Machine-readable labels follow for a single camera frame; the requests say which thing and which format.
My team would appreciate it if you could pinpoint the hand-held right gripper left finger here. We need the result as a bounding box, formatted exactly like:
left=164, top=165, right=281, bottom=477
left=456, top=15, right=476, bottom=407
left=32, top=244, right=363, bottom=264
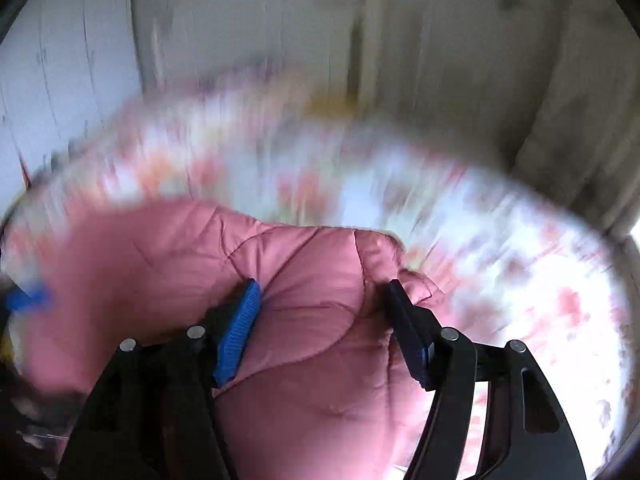
left=60, top=279, right=262, bottom=480

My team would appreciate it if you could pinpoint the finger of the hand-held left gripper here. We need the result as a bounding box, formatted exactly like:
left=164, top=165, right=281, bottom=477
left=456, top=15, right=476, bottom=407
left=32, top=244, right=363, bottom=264
left=0, top=282, right=55, bottom=317

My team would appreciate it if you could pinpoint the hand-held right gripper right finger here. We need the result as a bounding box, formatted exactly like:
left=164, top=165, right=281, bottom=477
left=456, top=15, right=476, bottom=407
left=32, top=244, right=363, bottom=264
left=382, top=279, right=588, bottom=480

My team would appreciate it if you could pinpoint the pink quilted jacket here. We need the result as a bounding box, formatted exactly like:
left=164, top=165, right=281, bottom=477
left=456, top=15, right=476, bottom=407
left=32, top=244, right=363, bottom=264
left=0, top=200, right=481, bottom=480

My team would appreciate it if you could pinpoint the floral bed sheet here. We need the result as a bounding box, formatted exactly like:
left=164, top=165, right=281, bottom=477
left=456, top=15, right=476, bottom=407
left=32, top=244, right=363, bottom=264
left=0, top=67, right=632, bottom=463

